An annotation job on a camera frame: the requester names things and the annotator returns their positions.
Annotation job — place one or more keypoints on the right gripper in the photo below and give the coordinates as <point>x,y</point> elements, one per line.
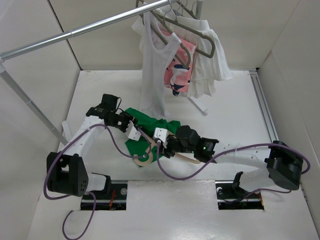
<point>167,152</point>

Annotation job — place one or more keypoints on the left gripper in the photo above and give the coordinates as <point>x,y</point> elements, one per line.
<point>129,118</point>

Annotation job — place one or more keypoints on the green t shirt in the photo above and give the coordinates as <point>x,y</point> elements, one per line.
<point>148,125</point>

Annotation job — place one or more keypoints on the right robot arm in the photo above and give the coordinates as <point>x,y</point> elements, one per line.
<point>275,164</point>

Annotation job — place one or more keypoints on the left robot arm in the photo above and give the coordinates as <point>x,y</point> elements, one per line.
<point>67,170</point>

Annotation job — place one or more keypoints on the white rack foot right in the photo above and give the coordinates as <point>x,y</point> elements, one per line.
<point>199,105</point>

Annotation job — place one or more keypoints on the pink patterned garment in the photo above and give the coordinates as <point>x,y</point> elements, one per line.
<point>177,77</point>

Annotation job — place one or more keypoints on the white tank top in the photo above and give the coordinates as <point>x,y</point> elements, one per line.
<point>158,51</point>

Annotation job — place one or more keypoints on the white pleated skirt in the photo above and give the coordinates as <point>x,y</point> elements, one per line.
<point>205,70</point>

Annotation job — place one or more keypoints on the silver rack left pole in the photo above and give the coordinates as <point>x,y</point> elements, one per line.
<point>4,75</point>

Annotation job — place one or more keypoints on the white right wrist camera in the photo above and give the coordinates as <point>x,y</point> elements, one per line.
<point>161,134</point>

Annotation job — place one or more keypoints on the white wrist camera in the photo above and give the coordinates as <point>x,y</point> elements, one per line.
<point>132,132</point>
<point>161,134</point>

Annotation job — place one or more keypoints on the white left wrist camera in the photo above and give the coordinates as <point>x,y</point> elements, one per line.
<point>132,132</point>

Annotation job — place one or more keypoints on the aluminium rail right edge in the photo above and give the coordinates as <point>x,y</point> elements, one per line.
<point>263,105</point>

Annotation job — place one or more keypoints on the silver clothes rack rail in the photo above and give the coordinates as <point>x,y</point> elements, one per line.
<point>10,54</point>

